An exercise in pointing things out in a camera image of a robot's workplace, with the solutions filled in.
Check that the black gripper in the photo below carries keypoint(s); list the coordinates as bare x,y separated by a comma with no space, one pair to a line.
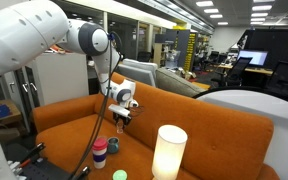
122,118

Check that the small clear glass cup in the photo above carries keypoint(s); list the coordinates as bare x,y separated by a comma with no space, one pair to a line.
120,127

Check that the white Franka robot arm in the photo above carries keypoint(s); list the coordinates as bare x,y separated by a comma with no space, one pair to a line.
17,33

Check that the grey fabric sofa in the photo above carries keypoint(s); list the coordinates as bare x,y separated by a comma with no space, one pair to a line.
174,83

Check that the orange fabric sofa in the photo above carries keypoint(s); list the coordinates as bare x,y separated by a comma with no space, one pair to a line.
200,133

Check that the red lid striped tumbler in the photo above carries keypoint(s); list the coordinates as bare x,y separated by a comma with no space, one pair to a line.
99,145

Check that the round light green lid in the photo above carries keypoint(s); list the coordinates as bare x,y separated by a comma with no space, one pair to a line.
119,175

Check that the light grey chair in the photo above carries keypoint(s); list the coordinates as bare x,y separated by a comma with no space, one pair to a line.
144,71

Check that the white cylinder table lamp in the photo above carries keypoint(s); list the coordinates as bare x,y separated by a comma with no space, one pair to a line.
169,153

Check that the white storage cabinet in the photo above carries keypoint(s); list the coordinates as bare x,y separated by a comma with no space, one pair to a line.
62,80

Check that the yellow and black shelf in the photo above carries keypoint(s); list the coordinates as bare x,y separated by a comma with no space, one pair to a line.
189,50

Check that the brown box under blue object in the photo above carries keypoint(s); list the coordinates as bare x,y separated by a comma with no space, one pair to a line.
12,115

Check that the black mesh office chair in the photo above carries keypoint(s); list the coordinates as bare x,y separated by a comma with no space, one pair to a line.
232,71

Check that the lit computer monitor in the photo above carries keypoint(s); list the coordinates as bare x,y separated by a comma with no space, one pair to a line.
254,57

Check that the wooden office desk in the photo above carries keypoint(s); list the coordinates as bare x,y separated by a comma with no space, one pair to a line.
260,70

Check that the white round panel black rim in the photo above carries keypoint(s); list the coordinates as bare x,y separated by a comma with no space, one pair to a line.
284,133

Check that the black partition wall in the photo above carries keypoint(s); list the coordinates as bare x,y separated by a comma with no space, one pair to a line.
277,43

